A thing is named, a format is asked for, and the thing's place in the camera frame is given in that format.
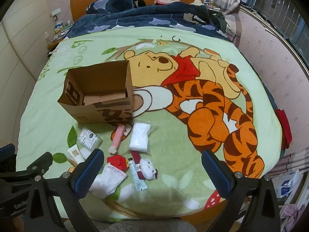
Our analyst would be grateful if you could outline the dark clothes pile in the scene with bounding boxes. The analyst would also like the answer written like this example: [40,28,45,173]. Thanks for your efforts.
[208,7,228,33]

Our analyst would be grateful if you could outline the window with metal rail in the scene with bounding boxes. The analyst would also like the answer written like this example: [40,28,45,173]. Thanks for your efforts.
[241,0,309,61]

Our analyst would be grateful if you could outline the navy leaf-print pillow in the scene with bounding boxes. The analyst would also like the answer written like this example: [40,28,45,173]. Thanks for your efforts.
[86,0,138,14]

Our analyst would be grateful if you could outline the wooden bed headboard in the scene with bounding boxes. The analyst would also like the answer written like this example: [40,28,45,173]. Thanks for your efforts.
[70,0,204,23]

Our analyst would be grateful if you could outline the navy leaf-print quilt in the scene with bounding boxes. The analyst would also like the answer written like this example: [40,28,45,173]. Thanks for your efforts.
[64,1,236,44]

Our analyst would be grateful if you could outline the plaid bed sheet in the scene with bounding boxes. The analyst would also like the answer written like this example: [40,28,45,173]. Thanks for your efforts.
[226,12,242,47]

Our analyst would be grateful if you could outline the santa bear plush wristband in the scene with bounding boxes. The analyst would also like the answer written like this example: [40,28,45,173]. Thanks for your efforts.
[131,150,158,180]

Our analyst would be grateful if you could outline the cream fleece garment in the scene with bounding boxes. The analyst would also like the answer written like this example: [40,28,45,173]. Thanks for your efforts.
[70,219,196,232]

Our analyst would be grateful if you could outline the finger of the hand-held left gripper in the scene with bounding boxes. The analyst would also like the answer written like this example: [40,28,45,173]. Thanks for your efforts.
[0,144,17,167]
[14,152,53,182]

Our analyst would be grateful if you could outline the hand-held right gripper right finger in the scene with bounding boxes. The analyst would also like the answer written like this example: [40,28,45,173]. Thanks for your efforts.
[201,150,282,232]

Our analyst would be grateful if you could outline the green cartoon printed blanket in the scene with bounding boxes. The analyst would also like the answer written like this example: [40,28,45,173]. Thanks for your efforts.
[17,25,282,223]

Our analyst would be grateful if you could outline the pink cloth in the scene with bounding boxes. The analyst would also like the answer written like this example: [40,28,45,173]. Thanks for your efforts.
[280,204,307,228]

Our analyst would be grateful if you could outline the red cloth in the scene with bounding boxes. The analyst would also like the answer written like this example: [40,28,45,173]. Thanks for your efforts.
[275,109,292,149]

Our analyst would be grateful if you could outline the white drawstring pouch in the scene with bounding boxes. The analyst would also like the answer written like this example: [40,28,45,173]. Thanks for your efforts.
[90,163,127,200]

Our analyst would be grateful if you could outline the red fries-shaped box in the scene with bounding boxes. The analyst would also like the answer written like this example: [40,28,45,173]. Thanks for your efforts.
[107,155,131,172]

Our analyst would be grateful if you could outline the pink plush toy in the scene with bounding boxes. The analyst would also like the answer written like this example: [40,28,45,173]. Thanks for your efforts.
[154,0,179,6]

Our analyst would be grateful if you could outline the brown cardboard box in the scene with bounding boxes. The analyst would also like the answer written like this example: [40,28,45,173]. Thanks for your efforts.
[57,60,134,124]

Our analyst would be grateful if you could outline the wooden bedside table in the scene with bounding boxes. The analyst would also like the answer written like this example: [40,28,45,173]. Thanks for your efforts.
[47,24,73,51]

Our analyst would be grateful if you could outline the zip bag of cotton pads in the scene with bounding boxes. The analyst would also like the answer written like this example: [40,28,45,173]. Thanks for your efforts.
[129,122,157,153]

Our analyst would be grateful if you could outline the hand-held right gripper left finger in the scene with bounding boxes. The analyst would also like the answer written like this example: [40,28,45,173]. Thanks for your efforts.
[24,148,105,232]

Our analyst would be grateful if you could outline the pink ribbed tube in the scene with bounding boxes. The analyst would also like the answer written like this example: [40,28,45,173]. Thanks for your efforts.
[109,124,126,155]

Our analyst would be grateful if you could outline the white plastic bag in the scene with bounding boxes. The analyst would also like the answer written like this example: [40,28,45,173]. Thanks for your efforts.
[273,169,305,199]

